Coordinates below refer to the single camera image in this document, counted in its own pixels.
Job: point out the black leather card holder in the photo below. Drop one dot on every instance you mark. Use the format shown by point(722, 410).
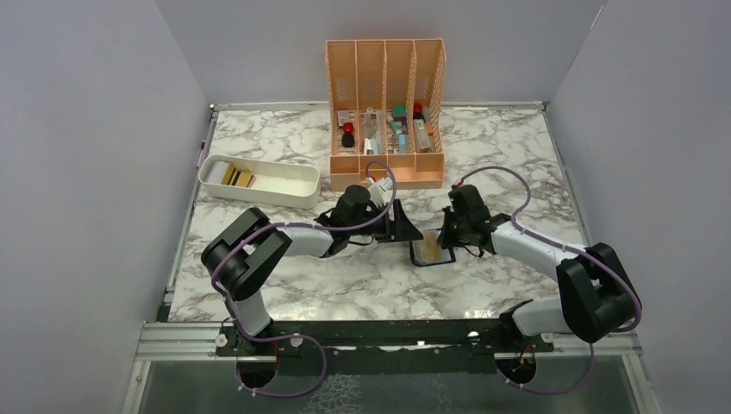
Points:
point(448, 255)

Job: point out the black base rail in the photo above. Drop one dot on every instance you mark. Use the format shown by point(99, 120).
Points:
point(300, 348)

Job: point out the white plastic tray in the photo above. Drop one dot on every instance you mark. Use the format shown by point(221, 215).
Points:
point(276, 183)

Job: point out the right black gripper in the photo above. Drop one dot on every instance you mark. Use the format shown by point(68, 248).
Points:
point(445, 238)

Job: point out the green cap item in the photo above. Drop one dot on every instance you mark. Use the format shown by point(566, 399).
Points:
point(399, 111)

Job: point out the orange desk organizer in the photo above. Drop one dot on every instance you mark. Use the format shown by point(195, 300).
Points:
point(366, 79)

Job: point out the red cap bottle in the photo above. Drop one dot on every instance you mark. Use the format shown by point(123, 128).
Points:
point(418, 111)

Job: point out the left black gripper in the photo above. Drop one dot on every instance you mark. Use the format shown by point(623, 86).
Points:
point(398, 229)

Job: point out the grey stapler box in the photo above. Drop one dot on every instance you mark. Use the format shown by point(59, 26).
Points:
point(423, 142)

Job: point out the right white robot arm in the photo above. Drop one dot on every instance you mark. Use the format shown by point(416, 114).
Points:
point(595, 295)

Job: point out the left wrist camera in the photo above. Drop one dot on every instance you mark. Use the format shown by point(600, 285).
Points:
point(381, 188)

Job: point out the black round item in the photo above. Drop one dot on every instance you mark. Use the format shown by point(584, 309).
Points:
point(348, 140)

